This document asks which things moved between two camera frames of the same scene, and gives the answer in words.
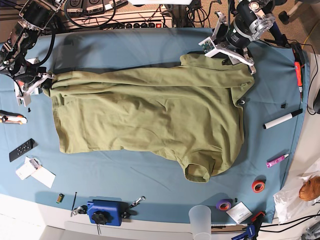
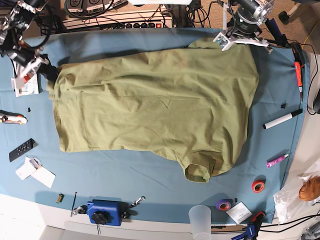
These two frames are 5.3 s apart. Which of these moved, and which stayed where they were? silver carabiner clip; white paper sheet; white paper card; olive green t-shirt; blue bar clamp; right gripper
Moved: olive green t-shirt; right gripper
Stayed: blue bar clamp; white paper sheet; white paper card; silver carabiner clip
